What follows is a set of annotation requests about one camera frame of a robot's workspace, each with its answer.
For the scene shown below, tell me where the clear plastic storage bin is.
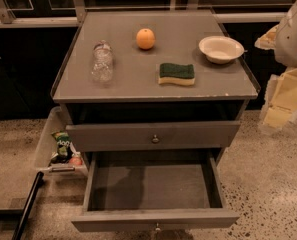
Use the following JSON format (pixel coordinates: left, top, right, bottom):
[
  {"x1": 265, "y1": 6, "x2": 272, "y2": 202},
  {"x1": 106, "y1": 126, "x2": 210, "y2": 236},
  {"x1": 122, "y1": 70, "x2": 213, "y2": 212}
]
[{"x1": 35, "y1": 106, "x2": 88, "y2": 176}]

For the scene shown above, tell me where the orange fruit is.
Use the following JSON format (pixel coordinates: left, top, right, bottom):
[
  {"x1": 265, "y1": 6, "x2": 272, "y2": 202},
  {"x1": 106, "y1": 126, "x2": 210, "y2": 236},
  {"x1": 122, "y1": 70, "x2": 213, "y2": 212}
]
[{"x1": 136, "y1": 28, "x2": 155, "y2": 50}]

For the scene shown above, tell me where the clear plastic water bottle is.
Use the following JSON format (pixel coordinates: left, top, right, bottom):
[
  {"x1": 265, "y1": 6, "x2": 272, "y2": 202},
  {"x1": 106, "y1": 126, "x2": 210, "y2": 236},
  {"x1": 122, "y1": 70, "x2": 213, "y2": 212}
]
[{"x1": 91, "y1": 40, "x2": 113, "y2": 83}]

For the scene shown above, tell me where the metal window rail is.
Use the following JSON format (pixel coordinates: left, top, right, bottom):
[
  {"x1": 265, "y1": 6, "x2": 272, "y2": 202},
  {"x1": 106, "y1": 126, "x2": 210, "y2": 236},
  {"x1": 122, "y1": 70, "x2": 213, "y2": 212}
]
[{"x1": 0, "y1": 0, "x2": 297, "y2": 29}]

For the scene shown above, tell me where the black pole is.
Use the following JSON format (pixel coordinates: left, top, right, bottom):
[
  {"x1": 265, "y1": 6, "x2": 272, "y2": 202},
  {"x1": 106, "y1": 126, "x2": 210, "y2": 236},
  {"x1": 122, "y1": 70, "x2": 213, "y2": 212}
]
[{"x1": 11, "y1": 171, "x2": 44, "y2": 240}]

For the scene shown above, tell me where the grey drawer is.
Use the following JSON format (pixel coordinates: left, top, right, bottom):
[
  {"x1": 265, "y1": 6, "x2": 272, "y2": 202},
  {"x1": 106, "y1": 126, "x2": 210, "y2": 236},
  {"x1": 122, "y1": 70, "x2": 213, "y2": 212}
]
[
  {"x1": 72, "y1": 149, "x2": 239, "y2": 232},
  {"x1": 66, "y1": 121, "x2": 240, "y2": 152}
]

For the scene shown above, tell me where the grey drawer cabinet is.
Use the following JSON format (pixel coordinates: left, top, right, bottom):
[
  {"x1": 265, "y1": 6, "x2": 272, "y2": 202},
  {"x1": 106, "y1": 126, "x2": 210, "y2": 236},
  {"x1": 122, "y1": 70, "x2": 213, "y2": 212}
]
[{"x1": 50, "y1": 9, "x2": 262, "y2": 158}]

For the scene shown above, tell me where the green snack bag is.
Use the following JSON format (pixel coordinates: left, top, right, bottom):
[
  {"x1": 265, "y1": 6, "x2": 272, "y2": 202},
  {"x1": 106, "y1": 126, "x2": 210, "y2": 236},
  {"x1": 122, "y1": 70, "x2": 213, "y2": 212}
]
[{"x1": 52, "y1": 131, "x2": 72, "y2": 159}]

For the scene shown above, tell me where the green yellow sponge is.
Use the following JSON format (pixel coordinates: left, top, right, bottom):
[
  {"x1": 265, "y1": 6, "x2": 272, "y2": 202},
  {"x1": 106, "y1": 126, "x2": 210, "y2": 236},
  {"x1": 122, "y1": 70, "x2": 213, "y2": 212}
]
[{"x1": 158, "y1": 63, "x2": 195, "y2": 86}]

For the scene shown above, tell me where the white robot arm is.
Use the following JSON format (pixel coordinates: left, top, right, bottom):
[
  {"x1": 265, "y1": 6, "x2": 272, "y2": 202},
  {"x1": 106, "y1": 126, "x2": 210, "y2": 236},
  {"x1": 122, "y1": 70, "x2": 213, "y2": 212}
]
[{"x1": 255, "y1": 1, "x2": 297, "y2": 134}]

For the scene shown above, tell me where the white bowl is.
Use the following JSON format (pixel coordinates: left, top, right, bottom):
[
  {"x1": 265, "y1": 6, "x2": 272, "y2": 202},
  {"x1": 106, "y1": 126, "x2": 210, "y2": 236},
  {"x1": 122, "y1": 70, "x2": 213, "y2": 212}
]
[{"x1": 199, "y1": 36, "x2": 244, "y2": 64}]

